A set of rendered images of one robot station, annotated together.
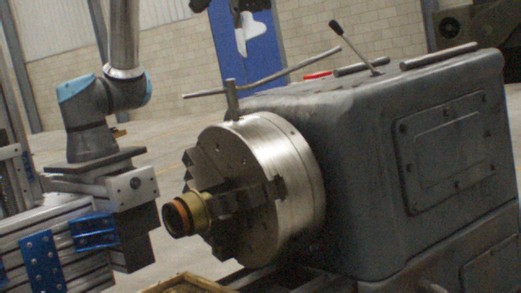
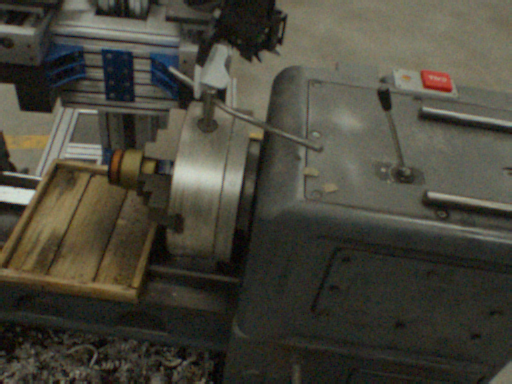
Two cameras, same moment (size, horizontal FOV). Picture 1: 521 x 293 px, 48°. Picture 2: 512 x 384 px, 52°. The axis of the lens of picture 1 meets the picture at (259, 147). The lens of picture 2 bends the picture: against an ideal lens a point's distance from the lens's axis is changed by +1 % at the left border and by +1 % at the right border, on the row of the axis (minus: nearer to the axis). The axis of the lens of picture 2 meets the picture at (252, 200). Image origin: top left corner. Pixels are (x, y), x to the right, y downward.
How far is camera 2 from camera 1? 90 cm
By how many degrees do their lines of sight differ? 46
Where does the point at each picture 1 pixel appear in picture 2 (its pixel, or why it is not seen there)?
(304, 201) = (201, 245)
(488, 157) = (475, 328)
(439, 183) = (372, 314)
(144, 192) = not seen: hidden behind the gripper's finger
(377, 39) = not seen: outside the picture
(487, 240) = (414, 370)
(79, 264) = (151, 88)
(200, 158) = (178, 125)
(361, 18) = not seen: outside the picture
